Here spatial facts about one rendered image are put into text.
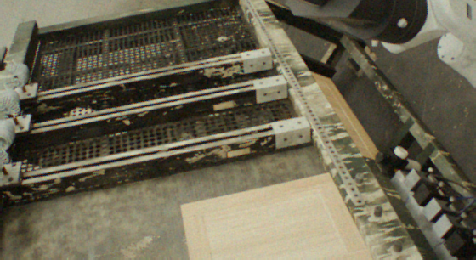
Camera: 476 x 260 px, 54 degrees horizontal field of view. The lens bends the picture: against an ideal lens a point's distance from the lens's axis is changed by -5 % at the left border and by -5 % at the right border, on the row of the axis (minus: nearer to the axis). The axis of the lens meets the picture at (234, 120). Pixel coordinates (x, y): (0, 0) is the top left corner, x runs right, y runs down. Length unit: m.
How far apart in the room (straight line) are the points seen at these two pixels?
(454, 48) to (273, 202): 0.91
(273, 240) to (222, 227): 0.16
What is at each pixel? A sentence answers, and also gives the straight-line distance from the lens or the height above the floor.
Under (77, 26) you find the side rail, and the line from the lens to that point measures 2.72.
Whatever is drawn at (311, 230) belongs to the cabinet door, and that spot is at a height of 1.00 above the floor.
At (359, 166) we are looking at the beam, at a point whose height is 0.83.
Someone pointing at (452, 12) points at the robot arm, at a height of 1.40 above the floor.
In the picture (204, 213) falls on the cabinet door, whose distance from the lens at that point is 1.52.
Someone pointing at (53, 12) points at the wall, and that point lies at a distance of 7.03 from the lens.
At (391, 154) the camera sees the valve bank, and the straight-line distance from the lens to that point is 1.63.
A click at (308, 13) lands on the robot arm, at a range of 0.59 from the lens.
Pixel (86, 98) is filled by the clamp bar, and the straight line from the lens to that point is 2.11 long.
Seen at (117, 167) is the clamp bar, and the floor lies 1.48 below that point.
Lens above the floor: 1.87
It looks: 25 degrees down
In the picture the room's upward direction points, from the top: 74 degrees counter-clockwise
